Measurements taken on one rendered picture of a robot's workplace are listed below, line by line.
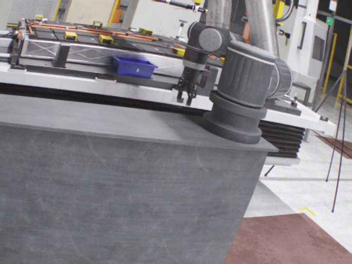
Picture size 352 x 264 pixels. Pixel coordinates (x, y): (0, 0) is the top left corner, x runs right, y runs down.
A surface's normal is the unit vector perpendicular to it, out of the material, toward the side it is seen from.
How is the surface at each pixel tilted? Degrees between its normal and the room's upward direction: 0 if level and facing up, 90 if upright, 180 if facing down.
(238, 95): 90
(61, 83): 90
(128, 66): 95
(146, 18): 90
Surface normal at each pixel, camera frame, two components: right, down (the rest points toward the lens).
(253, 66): -0.04, 0.27
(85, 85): 0.38, 0.36
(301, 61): -0.65, 0.04
